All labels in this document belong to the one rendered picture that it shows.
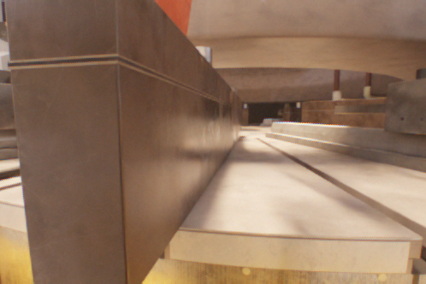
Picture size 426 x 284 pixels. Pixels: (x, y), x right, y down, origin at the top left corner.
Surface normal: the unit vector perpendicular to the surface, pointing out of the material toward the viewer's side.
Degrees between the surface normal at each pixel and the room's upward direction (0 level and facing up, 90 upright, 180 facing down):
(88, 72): 90
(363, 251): 90
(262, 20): 90
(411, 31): 90
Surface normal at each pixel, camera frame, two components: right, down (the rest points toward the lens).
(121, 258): -0.18, 0.11
